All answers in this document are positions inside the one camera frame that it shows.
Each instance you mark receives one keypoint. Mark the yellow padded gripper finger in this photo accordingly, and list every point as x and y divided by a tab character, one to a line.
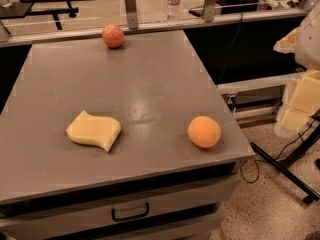
286	44
301	100

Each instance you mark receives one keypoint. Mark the orange fruit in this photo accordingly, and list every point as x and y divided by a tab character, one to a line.
204	132

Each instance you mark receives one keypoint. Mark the black metal stand base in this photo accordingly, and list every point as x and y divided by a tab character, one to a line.
283	165

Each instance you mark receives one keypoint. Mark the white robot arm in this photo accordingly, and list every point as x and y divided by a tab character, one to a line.
307	54

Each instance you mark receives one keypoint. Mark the grey cabinet drawer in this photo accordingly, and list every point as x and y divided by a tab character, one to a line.
189	210

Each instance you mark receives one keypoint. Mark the grey metal rail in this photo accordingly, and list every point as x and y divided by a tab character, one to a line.
219	20

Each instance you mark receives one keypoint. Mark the grey metal post left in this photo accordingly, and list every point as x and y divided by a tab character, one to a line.
131	14

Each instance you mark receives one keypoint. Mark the red apple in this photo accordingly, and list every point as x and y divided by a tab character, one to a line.
112	36

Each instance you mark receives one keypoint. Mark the yellow sponge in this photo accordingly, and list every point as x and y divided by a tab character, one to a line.
100	131

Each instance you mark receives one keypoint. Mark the clear plastic water bottle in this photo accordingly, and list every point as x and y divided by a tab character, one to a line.
173	11

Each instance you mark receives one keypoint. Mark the black drawer handle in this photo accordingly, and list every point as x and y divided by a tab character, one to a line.
124	214

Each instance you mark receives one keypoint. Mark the grey metal post right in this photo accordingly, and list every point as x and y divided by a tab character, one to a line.
208	10

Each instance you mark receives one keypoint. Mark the grey metal post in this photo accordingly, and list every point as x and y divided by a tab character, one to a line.
208	10
131	14

